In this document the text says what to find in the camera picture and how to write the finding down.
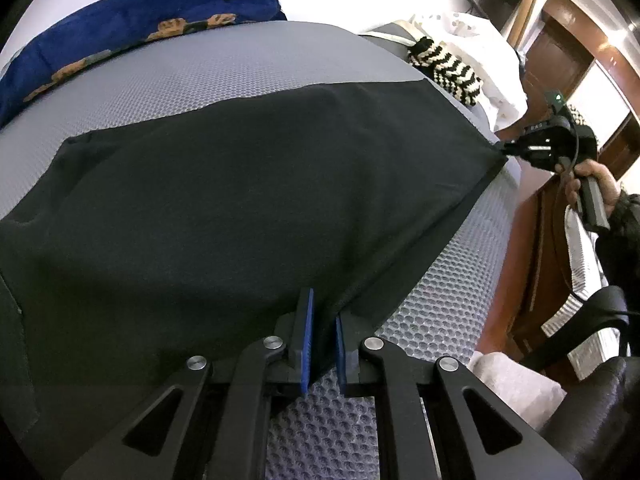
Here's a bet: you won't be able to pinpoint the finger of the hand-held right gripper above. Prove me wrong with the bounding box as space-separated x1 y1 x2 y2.
497 141 532 160

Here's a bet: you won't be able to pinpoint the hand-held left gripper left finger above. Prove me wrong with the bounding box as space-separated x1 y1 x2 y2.
60 287 316 480

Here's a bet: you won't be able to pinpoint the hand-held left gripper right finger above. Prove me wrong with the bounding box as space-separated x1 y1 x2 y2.
335 310 586 480

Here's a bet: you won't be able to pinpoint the black pants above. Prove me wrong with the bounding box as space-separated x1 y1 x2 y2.
0 80 509 443

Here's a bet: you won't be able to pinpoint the person's right forearm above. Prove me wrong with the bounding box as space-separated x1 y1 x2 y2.
595 184 640 288

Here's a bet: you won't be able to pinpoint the person's right hand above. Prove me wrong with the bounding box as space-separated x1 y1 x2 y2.
564 159 622 217

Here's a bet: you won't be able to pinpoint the brown wooden door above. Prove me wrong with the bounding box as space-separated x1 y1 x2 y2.
522 0 640 176

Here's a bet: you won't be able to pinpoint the black and white striped cloth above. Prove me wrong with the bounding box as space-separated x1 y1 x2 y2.
407 37 483 107

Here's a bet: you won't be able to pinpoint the brown wooden cabinet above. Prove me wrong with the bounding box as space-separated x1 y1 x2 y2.
506 180 573 361

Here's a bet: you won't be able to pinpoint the white ribbed cloth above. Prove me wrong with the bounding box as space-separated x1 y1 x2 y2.
541 204 632 382

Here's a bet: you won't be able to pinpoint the grey pillow with white piping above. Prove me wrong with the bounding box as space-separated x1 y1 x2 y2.
359 20 426 57

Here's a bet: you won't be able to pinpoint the light grey cloth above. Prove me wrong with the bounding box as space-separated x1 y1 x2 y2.
470 352 567 432

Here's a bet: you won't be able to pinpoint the black office chair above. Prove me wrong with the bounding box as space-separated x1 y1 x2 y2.
517 285 640 480

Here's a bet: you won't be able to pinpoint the grey honeycomb mat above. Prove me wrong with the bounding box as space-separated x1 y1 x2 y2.
0 20 523 480

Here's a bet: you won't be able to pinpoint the blue printed blanket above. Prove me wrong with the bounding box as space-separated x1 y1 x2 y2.
0 0 288 128

